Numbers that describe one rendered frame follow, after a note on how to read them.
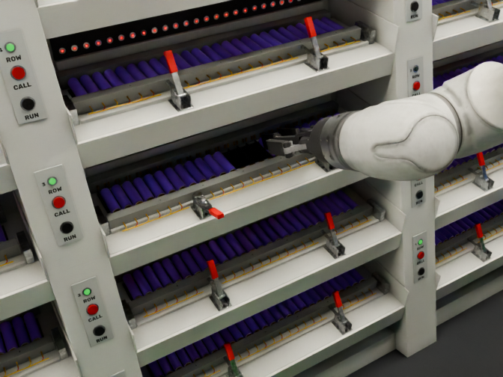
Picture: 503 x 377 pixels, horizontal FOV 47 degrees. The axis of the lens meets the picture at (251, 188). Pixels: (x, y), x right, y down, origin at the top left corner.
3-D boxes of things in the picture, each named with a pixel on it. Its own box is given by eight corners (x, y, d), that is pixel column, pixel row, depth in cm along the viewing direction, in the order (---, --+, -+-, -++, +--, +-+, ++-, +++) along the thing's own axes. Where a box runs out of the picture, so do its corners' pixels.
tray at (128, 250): (395, 166, 118) (403, 127, 112) (112, 277, 94) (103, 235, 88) (336, 121, 131) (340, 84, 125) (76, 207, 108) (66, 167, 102)
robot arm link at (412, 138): (341, 186, 83) (412, 161, 88) (415, 197, 69) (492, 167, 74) (327, 113, 81) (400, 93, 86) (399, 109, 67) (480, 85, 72)
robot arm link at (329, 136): (331, 119, 82) (310, 120, 87) (345, 179, 83) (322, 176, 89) (382, 102, 85) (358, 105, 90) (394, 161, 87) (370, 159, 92)
